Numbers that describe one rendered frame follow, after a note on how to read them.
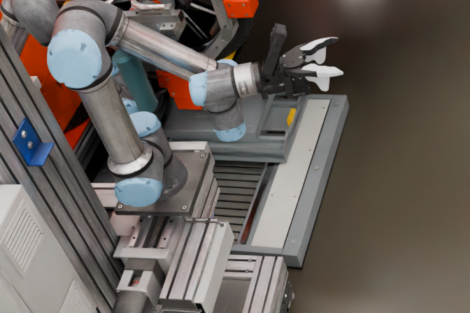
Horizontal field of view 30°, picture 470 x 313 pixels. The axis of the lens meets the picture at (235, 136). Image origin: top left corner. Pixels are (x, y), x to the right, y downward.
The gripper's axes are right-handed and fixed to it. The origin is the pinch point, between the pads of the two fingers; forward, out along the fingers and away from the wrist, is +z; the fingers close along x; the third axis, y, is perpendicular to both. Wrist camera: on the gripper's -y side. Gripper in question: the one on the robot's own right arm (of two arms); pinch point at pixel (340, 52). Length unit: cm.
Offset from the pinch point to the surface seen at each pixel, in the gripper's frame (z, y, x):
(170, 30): -52, 20, -68
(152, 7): -56, 13, -72
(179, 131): -73, 87, -113
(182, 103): -65, 68, -101
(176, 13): -49, 16, -71
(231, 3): -34, 24, -86
